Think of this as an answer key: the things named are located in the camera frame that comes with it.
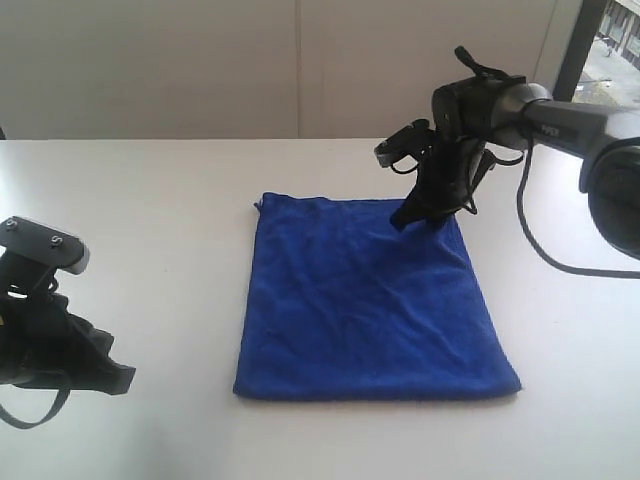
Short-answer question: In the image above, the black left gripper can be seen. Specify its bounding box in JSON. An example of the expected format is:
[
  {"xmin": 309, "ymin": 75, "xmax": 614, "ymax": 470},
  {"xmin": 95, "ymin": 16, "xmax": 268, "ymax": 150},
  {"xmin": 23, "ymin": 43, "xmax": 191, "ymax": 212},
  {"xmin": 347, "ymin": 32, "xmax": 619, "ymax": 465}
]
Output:
[{"xmin": 1, "ymin": 295, "xmax": 136, "ymax": 396}]

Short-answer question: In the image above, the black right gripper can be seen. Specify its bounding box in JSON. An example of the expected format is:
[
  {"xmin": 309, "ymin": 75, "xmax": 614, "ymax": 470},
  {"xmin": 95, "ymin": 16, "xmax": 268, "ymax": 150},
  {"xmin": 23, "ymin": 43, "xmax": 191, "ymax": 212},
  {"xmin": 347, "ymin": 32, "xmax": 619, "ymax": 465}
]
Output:
[{"xmin": 390, "ymin": 139, "xmax": 486, "ymax": 230}]

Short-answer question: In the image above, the blue microfibre towel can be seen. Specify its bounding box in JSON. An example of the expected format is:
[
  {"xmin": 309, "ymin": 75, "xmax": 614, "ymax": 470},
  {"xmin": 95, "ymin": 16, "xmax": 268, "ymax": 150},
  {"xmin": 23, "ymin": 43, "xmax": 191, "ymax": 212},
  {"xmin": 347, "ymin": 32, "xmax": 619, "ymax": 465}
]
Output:
[{"xmin": 233, "ymin": 192, "xmax": 522, "ymax": 402}]

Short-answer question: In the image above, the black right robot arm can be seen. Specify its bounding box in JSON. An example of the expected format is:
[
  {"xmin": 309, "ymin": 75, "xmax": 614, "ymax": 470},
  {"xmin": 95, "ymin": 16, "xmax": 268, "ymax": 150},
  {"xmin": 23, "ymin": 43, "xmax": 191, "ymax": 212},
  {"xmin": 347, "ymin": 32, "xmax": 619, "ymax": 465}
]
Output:
[{"xmin": 374, "ymin": 46, "xmax": 639, "ymax": 258}]

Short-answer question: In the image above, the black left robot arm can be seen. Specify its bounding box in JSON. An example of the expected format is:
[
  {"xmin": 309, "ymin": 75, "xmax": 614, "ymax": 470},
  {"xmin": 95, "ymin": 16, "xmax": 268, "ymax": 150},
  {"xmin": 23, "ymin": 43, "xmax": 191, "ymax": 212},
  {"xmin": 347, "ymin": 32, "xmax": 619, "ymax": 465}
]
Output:
[{"xmin": 1, "ymin": 252, "xmax": 136, "ymax": 395}]

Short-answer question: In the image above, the black left camera cable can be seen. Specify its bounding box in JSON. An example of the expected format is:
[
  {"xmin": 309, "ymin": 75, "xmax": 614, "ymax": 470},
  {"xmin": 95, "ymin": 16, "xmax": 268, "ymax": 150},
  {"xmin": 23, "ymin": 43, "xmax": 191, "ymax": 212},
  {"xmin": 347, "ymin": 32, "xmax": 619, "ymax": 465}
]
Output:
[{"xmin": 0, "ymin": 369, "xmax": 74, "ymax": 430}]

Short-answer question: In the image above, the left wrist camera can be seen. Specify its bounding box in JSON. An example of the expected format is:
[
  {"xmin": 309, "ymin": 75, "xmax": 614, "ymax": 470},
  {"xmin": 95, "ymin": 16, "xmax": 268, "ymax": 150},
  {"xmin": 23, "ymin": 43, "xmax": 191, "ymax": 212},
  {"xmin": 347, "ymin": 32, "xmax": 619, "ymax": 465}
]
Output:
[{"xmin": 1, "ymin": 216, "xmax": 90, "ymax": 275}]

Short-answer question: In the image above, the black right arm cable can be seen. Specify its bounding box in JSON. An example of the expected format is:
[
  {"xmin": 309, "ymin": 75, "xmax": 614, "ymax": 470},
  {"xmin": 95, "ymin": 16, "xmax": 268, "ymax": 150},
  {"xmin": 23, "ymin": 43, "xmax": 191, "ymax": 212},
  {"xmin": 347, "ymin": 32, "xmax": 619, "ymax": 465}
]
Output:
[{"xmin": 517, "ymin": 144, "xmax": 640, "ymax": 279}]

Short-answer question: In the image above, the dark window frame post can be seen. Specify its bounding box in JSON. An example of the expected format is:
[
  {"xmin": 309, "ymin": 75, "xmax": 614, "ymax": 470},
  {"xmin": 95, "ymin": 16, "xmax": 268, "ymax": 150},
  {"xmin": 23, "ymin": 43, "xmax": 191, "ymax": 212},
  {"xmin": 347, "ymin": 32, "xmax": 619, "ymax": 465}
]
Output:
[{"xmin": 552, "ymin": 0, "xmax": 607, "ymax": 101}]

